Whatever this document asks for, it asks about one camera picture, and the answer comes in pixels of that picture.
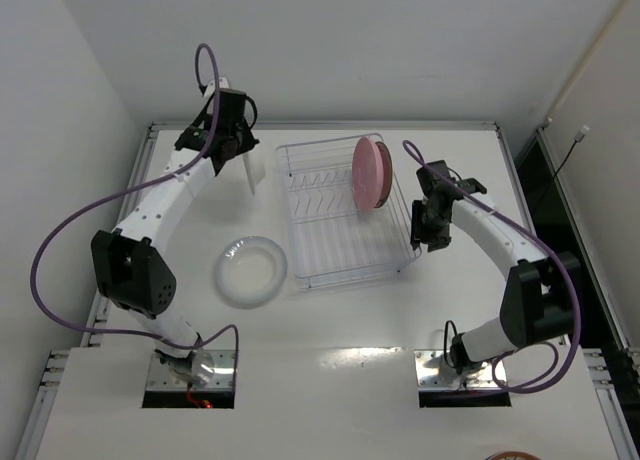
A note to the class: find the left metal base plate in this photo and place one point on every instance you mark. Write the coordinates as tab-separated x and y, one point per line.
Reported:
220	367

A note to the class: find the white wire dish rack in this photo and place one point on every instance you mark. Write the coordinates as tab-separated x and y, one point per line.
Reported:
332	241

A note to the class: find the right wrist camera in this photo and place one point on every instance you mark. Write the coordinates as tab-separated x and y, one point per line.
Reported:
430	176

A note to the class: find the blue rimmed glass plate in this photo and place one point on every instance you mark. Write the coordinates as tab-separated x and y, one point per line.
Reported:
254	169
250	272

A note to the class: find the pink plastic plate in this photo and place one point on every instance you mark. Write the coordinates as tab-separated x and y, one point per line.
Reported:
367	174

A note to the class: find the orange rimmed round object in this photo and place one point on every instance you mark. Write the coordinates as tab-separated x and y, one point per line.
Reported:
512	455

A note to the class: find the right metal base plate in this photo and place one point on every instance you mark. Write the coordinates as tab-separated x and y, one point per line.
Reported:
434	375

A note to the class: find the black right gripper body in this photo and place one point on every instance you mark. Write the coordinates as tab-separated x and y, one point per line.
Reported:
430	225

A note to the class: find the metal base plate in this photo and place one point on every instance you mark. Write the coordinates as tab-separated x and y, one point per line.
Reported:
220	367
434	375

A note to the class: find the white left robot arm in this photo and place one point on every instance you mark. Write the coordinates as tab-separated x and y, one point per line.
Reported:
128	261

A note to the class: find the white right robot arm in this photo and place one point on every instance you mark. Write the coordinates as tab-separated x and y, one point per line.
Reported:
540	300

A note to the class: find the green rimmed white plate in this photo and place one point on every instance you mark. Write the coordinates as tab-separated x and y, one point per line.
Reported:
387	170

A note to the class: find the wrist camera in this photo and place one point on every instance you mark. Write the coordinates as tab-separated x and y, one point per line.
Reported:
430	176
213	85

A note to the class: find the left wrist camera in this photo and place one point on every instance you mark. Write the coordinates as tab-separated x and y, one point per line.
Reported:
213	85

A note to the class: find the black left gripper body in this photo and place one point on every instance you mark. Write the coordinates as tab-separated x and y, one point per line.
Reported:
232	147

